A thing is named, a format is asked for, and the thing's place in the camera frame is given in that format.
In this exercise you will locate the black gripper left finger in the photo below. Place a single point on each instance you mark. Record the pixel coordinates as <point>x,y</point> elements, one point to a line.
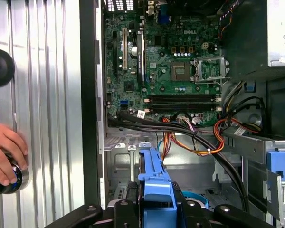
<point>133,209</point>

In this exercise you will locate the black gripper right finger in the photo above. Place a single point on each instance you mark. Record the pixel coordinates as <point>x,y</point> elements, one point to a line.
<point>194,213</point>

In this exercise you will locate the hard disk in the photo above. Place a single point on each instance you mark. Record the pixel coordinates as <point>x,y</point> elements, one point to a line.
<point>156,185</point>

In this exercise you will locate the metal disk bay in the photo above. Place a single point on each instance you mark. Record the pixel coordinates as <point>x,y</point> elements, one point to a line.
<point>120,164</point>

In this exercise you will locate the bare person hand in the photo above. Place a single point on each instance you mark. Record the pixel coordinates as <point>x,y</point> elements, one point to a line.
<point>4,142</point>

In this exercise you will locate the metal optical drive cage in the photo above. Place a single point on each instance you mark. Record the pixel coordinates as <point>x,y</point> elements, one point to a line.
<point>247,147</point>

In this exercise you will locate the blue drive latch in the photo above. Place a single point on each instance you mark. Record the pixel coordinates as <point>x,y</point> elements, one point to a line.
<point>278,164</point>

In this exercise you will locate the black RAM slot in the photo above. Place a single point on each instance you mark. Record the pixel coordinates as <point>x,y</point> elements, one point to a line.
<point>180,109</point>
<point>180,98</point>

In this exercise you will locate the black open PC case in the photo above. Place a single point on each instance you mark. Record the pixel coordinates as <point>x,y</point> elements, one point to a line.
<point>89,95</point>

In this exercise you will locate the CPU socket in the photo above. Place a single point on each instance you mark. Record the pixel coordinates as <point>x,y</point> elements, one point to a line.
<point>180,71</point>

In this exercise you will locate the black graphics card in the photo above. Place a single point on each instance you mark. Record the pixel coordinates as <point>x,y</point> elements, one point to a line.
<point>140,61</point>

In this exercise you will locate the black expansion slot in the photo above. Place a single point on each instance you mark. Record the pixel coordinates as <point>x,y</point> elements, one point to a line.
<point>115,54</point>

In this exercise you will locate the metal socket cover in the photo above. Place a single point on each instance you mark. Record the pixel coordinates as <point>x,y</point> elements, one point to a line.
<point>211,58</point>

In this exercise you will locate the beige expansion slot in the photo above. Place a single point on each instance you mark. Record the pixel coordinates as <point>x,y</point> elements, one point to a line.
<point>125,47</point>

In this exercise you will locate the green motherboard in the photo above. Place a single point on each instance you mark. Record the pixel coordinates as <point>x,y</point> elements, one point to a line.
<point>161,38</point>

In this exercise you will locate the grey power supply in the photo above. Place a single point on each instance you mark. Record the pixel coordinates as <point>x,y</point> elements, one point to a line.
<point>244,35</point>

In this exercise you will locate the black round knob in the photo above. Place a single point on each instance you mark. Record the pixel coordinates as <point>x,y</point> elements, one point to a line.
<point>0,69</point>

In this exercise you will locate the blue VGA port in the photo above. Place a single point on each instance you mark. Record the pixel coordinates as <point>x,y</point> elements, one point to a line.
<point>163,15</point>

